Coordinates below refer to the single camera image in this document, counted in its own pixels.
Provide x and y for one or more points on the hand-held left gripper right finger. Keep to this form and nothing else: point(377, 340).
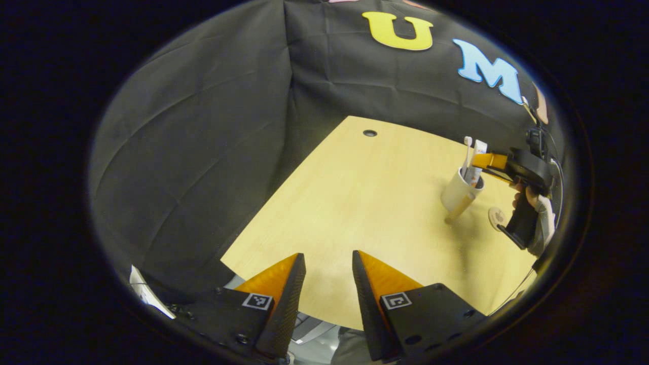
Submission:
point(367, 314)

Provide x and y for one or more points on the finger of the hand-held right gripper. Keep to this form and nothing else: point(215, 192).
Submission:
point(499, 176)
point(489, 160)

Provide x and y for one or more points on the person's grey trousers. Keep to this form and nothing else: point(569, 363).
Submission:
point(350, 350)

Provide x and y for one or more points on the black backdrop cloth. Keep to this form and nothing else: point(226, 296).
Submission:
point(203, 152)

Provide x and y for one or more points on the white cup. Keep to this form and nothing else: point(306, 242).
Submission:
point(454, 195)

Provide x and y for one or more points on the round cork coaster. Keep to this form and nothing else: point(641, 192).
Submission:
point(496, 218)

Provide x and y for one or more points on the light wooden desktop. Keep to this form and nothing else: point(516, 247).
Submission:
point(365, 213)

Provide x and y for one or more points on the white toothpaste tube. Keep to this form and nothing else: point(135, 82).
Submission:
point(479, 149)

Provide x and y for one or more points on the white paper sheet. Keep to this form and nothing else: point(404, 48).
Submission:
point(144, 294)

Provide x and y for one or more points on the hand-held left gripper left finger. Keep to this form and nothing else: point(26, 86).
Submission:
point(286, 314)

